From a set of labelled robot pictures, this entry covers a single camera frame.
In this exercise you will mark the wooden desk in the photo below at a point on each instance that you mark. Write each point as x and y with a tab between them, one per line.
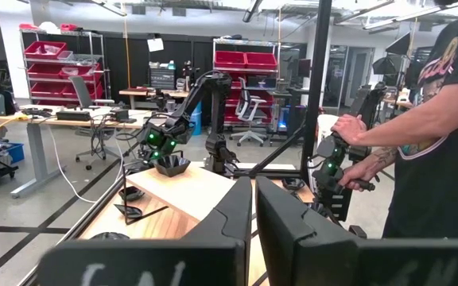
145	92

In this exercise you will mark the black wavy square bowl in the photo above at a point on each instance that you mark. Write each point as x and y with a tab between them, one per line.
172	167

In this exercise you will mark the black wavy square plate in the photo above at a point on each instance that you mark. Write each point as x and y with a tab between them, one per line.
129	211

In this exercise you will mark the grey drawer cabinet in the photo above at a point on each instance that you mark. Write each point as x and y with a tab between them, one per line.
162	78

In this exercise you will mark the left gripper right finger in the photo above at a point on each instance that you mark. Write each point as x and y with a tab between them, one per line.
292	254

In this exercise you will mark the person's hand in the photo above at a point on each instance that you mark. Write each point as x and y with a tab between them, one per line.
348	129
354	176

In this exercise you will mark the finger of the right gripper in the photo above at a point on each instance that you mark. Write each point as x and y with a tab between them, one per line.
180	154
154	155

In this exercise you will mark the person's forearm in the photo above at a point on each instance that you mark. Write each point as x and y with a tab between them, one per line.
412	119
380	159

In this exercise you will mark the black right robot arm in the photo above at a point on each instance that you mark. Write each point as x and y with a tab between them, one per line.
217	119

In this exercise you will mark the blue barrel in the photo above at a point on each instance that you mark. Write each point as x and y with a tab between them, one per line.
197	119

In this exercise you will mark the white paper sheet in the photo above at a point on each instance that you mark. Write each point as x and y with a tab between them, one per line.
155	45

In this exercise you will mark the metal rack with red bins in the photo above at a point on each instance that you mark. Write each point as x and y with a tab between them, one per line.
46	49
245	59

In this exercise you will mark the black softbox light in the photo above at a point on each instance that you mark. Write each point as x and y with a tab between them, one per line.
386	65

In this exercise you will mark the person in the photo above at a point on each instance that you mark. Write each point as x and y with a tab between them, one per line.
443	178

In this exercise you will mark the black box device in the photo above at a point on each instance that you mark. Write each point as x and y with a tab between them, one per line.
74	115

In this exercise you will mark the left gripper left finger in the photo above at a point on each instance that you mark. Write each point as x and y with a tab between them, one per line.
221	254

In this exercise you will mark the grey-legged desk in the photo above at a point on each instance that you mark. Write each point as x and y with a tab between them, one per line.
34	159

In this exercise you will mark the black leaf-shaped plate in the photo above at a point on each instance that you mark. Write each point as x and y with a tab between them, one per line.
293	183
131	194

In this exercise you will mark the white office chair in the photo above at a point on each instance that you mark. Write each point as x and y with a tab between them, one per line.
249	107

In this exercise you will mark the grey office chair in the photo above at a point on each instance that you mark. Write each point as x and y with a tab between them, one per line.
81	91

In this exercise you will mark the blue storage bin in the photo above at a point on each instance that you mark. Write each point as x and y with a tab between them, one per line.
14	153

